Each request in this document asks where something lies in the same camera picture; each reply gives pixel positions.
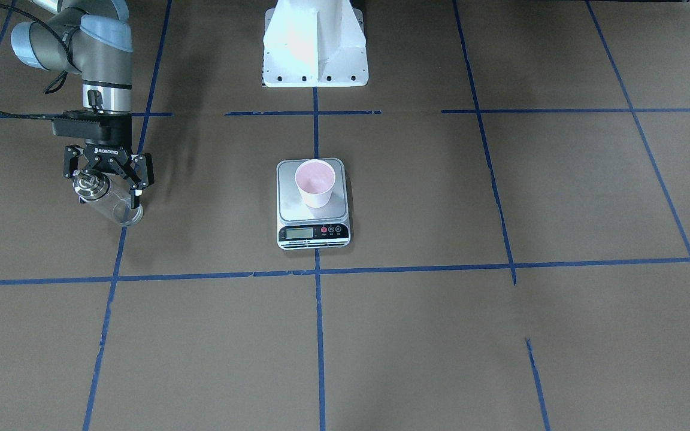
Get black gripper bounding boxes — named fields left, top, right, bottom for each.
left=62, top=135, right=155, bottom=195

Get clear glass sauce bottle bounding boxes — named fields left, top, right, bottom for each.
left=72, top=169, right=144, bottom=226

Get pink plastic cup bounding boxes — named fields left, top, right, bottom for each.
left=295, top=159, right=337, bottom=208

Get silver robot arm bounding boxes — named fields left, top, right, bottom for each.
left=10, top=1, right=155, bottom=198

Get silver digital kitchen scale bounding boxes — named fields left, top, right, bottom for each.
left=276, top=158, right=352, bottom=250

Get white pillar with base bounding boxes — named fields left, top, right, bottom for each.
left=261, top=1, right=370, bottom=88

